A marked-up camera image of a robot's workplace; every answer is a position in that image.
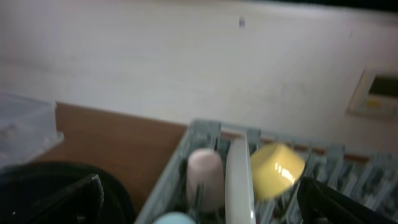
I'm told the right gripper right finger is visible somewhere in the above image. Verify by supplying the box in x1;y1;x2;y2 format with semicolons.
297;177;395;224

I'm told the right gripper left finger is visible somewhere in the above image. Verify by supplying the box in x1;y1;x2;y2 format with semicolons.
1;174;104;223

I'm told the yellow bowl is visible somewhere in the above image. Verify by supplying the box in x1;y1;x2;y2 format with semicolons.
251;143;305;200

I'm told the grey round plate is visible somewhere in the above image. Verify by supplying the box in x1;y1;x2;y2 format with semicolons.
225;138;256;224

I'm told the blue plastic cup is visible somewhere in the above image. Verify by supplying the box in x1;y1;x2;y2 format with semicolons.
153;212;195;224

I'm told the pink plastic cup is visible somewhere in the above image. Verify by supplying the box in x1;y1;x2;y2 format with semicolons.
186;148;225;212

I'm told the grey dishwasher rack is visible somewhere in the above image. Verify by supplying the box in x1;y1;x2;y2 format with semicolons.
136;119;397;224

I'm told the round black serving tray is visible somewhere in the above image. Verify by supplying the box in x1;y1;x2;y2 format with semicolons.
1;162;136;223

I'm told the clear plastic bin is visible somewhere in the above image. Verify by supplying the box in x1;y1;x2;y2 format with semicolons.
1;93;63;168

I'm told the white wall control panel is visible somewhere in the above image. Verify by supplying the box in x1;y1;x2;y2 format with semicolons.
347;68;397;120

